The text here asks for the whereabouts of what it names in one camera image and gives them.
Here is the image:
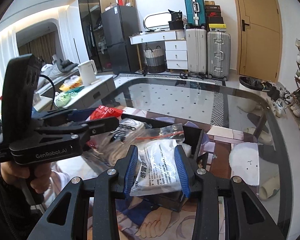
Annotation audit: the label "red white balloon glue bag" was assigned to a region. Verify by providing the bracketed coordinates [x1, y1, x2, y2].
[89, 105, 123, 120]

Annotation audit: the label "white printed plastic packet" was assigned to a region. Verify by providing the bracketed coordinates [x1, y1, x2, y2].
[129, 139, 181, 197]

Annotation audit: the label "left human hand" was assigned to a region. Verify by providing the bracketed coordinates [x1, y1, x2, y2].
[0, 161, 51, 193]

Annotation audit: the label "green snack bag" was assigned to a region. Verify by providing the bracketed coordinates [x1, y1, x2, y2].
[54, 92, 77, 108]

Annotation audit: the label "yellow snack bag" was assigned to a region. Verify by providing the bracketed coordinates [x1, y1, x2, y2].
[59, 75, 83, 92]

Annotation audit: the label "grey low cabinet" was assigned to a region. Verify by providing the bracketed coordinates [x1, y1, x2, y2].
[62, 74, 116, 109]

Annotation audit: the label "white electric kettle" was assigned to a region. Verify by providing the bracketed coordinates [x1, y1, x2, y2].
[78, 60, 97, 86]

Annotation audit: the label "pile of clothes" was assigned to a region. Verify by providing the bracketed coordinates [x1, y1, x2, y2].
[37, 54, 78, 89]

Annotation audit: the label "black storage box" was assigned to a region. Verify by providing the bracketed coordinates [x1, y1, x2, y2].
[84, 113, 205, 212]

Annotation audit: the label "clear zip bag red strip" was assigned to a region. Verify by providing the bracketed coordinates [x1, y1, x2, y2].
[134, 124, 185, 143]

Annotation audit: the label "striped woven laundry basket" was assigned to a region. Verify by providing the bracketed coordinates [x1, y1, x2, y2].
[144, 46, 166, 74]

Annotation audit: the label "black refrigerator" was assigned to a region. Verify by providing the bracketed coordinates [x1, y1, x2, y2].
[101, 5, 140, 74]

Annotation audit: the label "dark glass wardrobe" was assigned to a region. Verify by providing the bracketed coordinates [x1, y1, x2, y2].
[78, 0, 115, 72]

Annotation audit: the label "oval desk mirror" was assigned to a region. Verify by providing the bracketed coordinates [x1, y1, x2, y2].
[143, 12, 172, 31]

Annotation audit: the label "white desk with drawers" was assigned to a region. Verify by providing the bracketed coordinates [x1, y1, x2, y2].
[129, 30, 188, 70]

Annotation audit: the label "white bin black liner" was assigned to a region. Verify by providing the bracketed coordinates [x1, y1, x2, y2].
[237, 75, 265, 113]

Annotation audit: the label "black bag on desk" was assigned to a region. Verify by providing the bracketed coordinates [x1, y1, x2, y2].
[168, 10, 184, 30]

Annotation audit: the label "white hard suitcase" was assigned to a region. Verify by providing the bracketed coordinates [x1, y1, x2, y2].
[185, 29, 207, 74]

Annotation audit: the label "silver aluminium suitcase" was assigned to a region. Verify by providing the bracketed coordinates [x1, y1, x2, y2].
[207, 31, 231, 81]

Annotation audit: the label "teal hard suitcase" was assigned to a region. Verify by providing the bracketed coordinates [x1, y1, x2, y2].
[184, 0, 207, 29]

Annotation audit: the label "stacked shoe boxes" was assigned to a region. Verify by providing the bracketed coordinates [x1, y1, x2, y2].
[205, 1, 226, 33]

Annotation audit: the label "wooden door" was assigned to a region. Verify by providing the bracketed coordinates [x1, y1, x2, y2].
[235, 0, 282, 82]

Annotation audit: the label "bagged white cords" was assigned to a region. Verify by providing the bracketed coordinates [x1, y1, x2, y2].
[87, 117, 147, 167]

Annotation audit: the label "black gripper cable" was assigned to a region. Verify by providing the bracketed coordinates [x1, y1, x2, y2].
[38, 74, 56, 111]

